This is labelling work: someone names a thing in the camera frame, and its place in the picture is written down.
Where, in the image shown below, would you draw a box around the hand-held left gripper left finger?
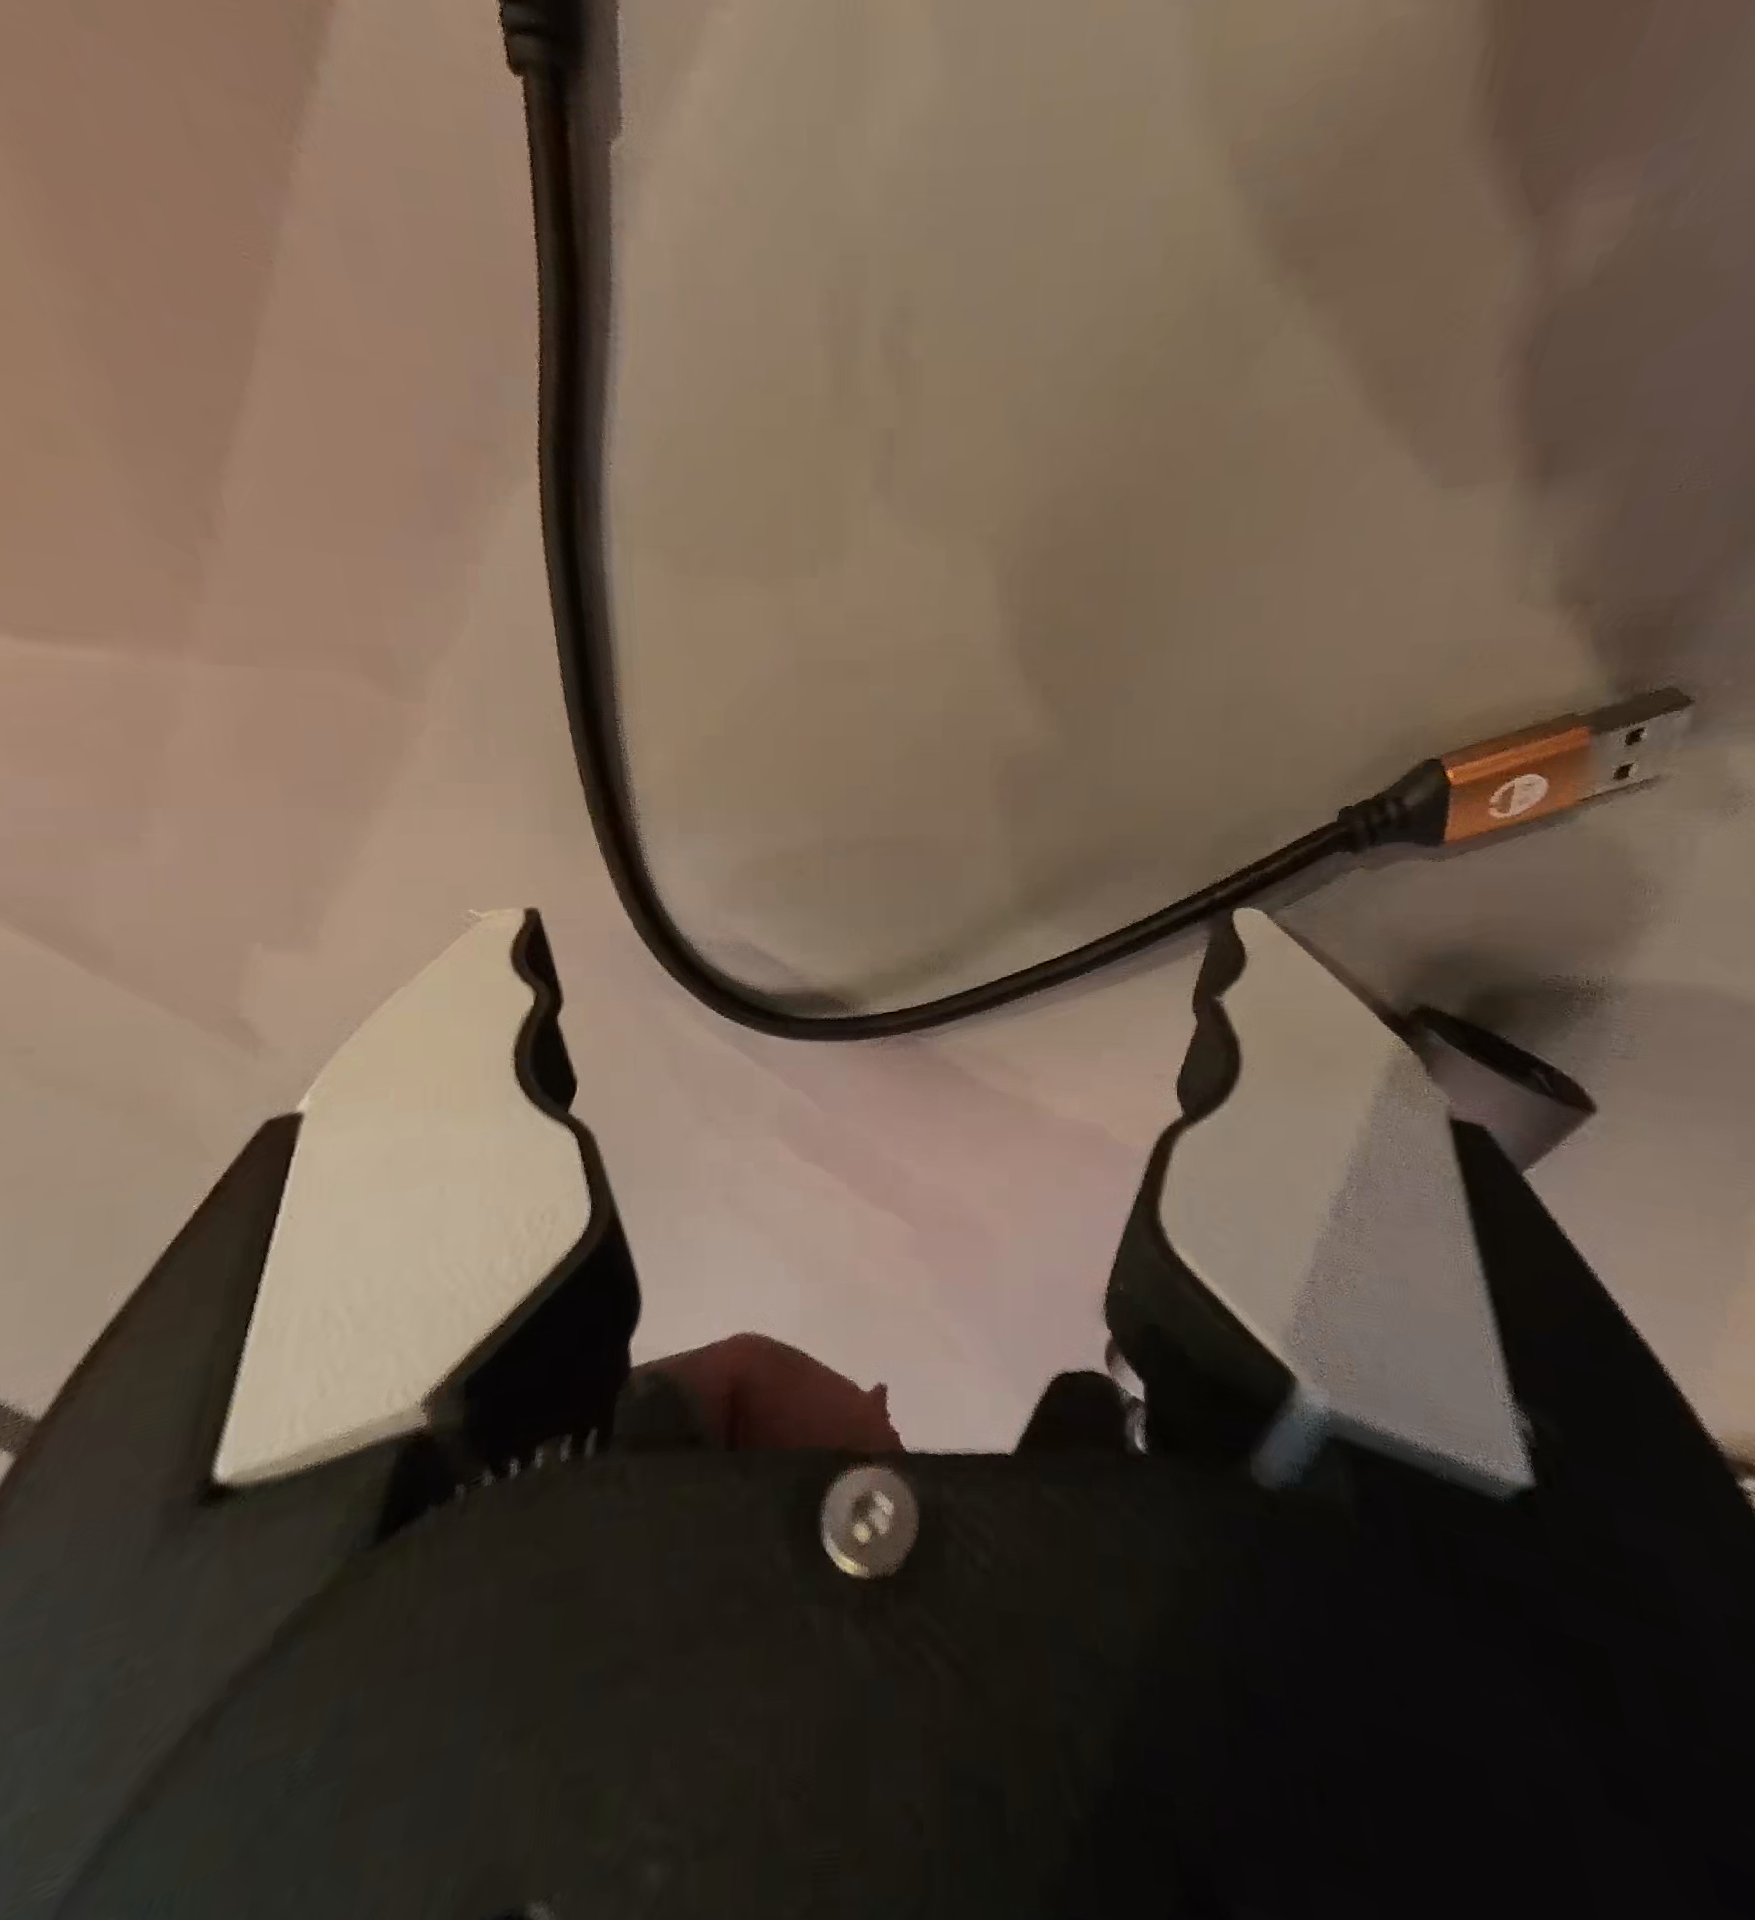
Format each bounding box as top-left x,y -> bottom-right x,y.
209,907 -> 646,1493

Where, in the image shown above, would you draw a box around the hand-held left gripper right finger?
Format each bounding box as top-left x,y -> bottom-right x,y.
1102,907 -> 1540,1496

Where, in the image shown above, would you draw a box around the black usb cable orange plugs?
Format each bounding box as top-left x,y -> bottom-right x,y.
495,0 -> 1696,1044

